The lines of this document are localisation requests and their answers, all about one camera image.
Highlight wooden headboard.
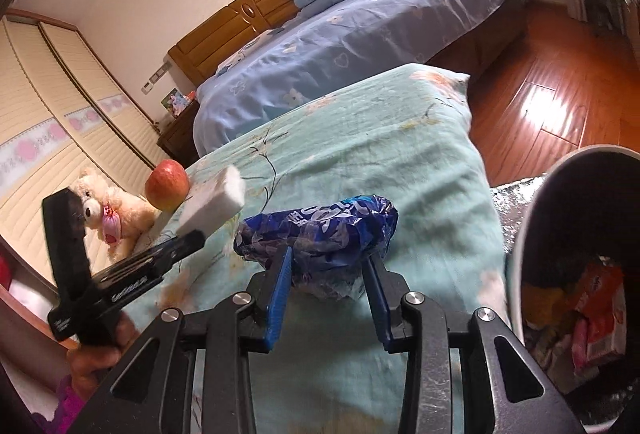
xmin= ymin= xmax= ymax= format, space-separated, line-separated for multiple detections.
xmin=168 ymin=0 xmax=298 ymax=86

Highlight cream sliding closet doors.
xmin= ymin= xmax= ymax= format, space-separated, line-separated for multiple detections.
xmin=1 ymin=17 xmax=167 ymax=286

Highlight picture frame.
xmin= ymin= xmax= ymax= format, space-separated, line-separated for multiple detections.
xmin=160 ymin=88 xmax=195 ymax=119

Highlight blue plastic bag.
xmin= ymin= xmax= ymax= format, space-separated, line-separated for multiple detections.
xmin=234 ymin=194 xmax=399 ymax=301

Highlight white tissue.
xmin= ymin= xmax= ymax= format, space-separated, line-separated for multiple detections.
xmin=176 ymin=165 xmax=246 ymax=237

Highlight blue bed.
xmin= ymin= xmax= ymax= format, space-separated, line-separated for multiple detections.
xmin=193 ymin=0 xmax=506 ymax=156

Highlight person's left hand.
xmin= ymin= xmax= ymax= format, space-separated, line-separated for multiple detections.
xmin=67 ymin=312 xmax=140 ymax=402

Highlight black trash bin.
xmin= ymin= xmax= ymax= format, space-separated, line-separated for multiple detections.
xmin=508 ymin=145 xmax=639 ymax=433

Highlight teal floral bedsheet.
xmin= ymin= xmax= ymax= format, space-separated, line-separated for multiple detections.
xmin=128 ymin=64 xmax=506 ymax=433

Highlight red yellow apple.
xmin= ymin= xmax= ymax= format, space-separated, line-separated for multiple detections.
xmin=144 ymin=159 xmax=191 ymax=212

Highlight red snack bag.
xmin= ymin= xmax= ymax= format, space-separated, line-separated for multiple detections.
xmin=570 ymin=261 xmax=627 ymax=374

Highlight dark wooden nightstand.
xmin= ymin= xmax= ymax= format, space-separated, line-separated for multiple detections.
xmin=157 ymin=100 xmax=200 ymax=168

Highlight cream teddy bear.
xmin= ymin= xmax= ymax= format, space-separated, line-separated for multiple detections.
xmin=70 ymin=168 xmax=160 ymax=264

